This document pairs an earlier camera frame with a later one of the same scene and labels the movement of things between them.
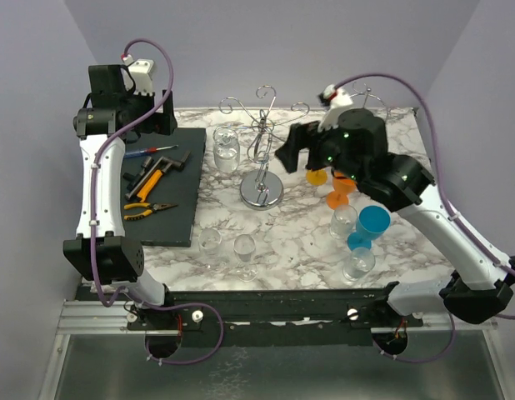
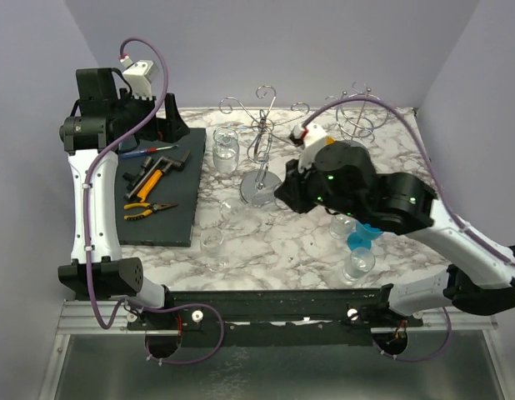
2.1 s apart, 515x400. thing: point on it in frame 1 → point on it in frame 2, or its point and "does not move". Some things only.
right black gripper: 300,136 → 289,191
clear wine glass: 360,262 does not move
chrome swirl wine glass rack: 262,189 does not move
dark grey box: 175,227 does not move
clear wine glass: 227,148 does not move
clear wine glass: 244,246 → 238,212
